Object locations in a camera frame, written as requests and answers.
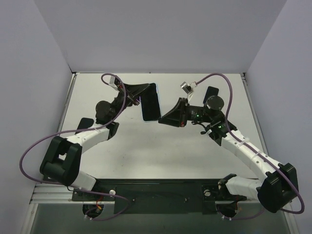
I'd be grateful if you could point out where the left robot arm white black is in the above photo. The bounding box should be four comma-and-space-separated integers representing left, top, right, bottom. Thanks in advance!
39, 83, 150, 201

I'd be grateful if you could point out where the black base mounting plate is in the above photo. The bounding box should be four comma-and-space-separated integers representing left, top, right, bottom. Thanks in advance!
70, 178, 252, 215

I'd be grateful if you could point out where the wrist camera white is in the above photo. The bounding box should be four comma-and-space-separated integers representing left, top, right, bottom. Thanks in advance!
109, 76, 123, 92
180, 82, 197, 102

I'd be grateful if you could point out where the light blue cased phone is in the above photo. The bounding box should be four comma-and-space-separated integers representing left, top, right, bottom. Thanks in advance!
140, 83, 161, 122

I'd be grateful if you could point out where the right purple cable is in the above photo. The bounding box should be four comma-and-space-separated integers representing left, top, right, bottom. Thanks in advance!
192, 73, 305, 221

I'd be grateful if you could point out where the blue phone black screen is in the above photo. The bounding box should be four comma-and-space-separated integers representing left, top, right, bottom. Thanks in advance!
203, 86, 219, 104

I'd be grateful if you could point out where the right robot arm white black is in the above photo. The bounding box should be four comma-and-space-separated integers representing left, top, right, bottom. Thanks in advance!
158, 96, 298, 213

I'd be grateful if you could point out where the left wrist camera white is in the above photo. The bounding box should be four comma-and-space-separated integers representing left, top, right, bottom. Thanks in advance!
109, 76, 123, 92

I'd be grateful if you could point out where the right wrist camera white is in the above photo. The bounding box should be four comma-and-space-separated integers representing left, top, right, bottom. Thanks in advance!
180, 82, 197, 102

